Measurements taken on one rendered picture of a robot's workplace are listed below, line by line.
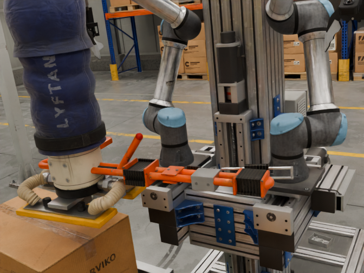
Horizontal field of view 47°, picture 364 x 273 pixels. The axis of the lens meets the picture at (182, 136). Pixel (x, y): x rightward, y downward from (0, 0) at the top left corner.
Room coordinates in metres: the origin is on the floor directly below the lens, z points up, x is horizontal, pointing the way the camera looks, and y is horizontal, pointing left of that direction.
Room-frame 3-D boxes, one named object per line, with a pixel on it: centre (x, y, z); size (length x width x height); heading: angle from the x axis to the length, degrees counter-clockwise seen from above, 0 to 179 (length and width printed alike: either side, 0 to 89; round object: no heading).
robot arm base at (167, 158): (1.71, 0.03, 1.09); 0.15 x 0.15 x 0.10
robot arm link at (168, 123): (1.71, 0.04, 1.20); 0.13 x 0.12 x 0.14; 27
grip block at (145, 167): (1.19, 0.14, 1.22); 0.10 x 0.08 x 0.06; 153
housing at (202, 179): (1.10, -0.06, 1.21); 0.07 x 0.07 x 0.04; 63
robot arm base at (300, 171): (1.44, -0.38, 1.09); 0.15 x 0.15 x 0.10
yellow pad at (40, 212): (1.22, 0.40, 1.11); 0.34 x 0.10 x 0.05; 63
